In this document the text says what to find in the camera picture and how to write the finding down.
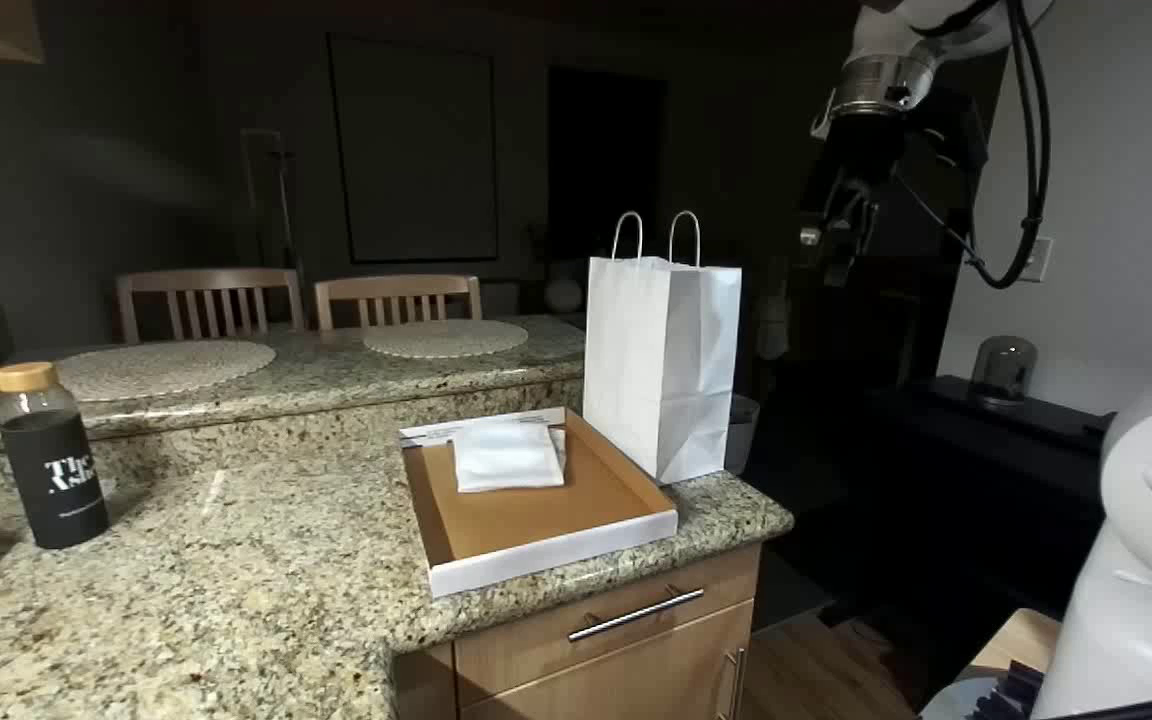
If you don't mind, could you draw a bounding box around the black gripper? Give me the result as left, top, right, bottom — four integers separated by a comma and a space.
796, 89, 995, 291

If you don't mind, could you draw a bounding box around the white paper napkin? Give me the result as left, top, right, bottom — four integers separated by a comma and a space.
449, 415, 569, 495

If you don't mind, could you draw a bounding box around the small grey dome object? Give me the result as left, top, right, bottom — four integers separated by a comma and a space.
971, 330, 1045, 402

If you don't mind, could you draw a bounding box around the dark low sideboard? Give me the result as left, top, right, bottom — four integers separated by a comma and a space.
858, 375, 1117, 623

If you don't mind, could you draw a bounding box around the round beige placemat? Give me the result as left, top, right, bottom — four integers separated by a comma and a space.
53, 335, 280, 402
358, 315, 533, 364

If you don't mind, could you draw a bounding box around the white and brown cardboard tray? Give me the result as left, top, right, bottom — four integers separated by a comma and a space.
395, 402, 685, 598

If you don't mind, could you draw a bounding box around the light wooden board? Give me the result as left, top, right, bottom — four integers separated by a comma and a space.
964, 604, 1065, 680

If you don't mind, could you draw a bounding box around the wooden slat-back chair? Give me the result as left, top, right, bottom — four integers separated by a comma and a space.
112, 262, 308, 347
311, 273, 487, 335

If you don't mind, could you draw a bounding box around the wooden kitchen cabinet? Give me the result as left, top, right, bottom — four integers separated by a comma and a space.
386, 541, 767, 720

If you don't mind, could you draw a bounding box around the black sleeved bottle wooden lid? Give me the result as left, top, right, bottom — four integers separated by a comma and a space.
0, 354, 115, 550

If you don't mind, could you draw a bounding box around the white wall outlet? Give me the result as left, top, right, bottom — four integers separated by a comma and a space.
1015, 230, 1060, 288

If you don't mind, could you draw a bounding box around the white paper bag with handles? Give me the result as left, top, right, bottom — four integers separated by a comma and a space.
578, 209, 749, 486

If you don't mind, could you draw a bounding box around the silver drawer bar handle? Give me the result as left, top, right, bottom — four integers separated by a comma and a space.
565, 583, 712, 646

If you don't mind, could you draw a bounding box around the dark framed wall panel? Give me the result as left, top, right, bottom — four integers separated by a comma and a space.
322, 31, 503, 267

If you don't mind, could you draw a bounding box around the silver cabinet door handle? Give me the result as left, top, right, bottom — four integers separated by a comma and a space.
712, 643, 751, 720

